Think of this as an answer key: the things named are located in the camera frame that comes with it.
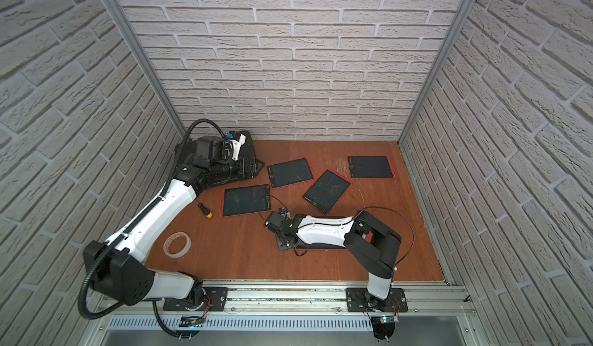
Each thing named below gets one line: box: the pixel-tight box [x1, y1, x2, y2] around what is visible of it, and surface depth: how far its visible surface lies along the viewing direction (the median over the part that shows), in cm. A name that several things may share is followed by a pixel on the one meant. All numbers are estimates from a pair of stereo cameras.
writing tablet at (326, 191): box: [301, 168, 352, 216], surface depth 102 cm
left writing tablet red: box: [219, 183, 272, 219], surface depth 99 cm
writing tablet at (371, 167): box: [347, 155, 397, 180], surface depth 112 cm
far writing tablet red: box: [266, 157, 316, 190], surface depth 109 cm
